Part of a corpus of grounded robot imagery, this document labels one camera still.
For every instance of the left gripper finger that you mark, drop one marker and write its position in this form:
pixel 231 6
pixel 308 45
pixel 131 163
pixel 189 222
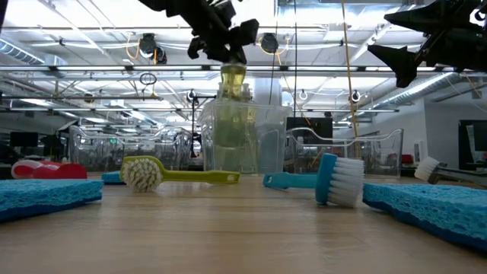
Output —
pixel 245 34
pixel 209 53

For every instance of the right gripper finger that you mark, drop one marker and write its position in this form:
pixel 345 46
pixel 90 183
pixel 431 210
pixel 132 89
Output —
pixel 403 61
pixel 422 17

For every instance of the clear yellow-green soap bottle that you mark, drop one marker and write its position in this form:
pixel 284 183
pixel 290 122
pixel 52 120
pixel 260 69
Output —
pixel 256 144
pixel 233 76

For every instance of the light blue sponge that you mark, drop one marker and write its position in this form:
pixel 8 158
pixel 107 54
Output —
pixel 45 194
pixel 426 209
pixel 110 179

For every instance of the red dish brush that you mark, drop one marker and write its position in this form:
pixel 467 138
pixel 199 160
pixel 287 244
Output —
pixel 68 172

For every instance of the red chair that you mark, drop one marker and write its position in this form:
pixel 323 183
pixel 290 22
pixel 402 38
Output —
pixel 408 159

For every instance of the clear shallow plastic tray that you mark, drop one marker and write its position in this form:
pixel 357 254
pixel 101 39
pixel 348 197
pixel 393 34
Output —
pixel 95 152
pixel 380 160

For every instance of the black monitor screen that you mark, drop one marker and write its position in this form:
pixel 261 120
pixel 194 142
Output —
pixel 23 140
pixel 316 122
pixel 466 152

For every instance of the clear deep plastic bin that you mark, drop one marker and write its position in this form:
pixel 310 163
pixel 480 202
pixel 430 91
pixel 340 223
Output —
pixel 279 152

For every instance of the dark grey dish brush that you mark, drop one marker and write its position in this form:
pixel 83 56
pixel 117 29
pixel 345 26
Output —
pixel 449 174

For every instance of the green dish brush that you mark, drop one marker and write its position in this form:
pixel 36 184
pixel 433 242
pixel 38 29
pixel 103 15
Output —
pixel 190 176

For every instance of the blue dish brush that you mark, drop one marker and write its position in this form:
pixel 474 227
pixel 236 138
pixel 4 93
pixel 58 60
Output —
pixel 327 179

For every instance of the silver ventilation duct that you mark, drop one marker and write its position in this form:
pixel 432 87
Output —
pixel 19 55
pixel 430 87

